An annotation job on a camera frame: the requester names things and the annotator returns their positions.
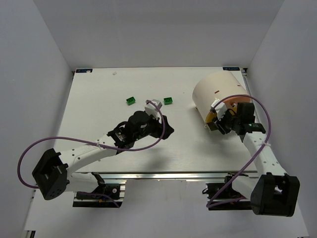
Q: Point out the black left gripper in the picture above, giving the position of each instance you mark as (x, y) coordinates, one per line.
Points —
(161, 127)

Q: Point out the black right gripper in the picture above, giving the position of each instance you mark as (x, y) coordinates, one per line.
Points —
(220, 125)

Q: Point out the green lego brick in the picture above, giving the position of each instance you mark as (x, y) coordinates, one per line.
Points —
(130, 101)
(168, 100)

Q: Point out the olive green bottom drawer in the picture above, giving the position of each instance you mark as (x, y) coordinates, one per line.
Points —
(214, 125)

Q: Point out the yellow orange drawer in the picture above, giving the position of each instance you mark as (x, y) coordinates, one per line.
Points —
(210, 116)

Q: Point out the salmon orange top drawer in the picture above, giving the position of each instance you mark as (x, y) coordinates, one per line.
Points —
(231, 102)

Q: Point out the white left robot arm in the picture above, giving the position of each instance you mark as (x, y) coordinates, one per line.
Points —
(57, 172)

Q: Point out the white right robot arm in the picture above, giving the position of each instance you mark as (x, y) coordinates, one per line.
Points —
(275, 193)

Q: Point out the cream cylindrical drawer cabinet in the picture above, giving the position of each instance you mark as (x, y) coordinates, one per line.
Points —
(222, 82)

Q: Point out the blue label sticker right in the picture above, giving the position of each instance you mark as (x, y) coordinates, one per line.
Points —
(231, 68)

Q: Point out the blue label sticker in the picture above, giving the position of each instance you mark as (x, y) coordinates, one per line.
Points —
(83, 70)
(231, 68)

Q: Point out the blue label sticker left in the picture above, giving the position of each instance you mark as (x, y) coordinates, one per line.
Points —
(83, 70)

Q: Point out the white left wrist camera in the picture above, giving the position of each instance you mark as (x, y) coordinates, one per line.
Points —
(152, 108)

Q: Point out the aluminium table front rail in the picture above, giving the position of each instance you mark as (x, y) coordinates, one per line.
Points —
(160, 176)

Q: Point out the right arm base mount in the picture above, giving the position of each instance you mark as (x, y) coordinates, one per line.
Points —
(213, 187)

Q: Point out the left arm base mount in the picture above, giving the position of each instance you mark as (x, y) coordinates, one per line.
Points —
(105, 195)

